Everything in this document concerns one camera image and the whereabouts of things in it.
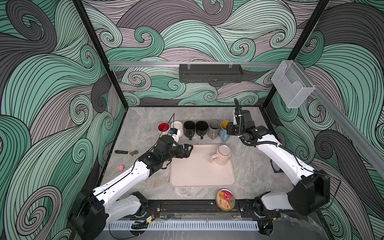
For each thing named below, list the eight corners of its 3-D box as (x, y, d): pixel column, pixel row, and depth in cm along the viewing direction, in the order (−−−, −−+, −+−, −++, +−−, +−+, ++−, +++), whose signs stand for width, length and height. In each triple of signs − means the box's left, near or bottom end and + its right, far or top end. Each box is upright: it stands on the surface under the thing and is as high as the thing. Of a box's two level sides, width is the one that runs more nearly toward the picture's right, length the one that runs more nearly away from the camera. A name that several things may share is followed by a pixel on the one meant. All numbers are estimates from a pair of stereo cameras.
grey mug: (203, 138, 103) (204, 128, 95) (210, 128, 109) (212, 118, 100) (212, 143, 101) (215, 134, 92) (219, 132, 106) (222, 123, 98)
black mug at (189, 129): (183, 140, 101) (183, 133, 95) (184, 127, 108) (183, 120, 102) (194, 140, 101) (195, 133, 95) (194, 127, 108) (194, 120, 102)
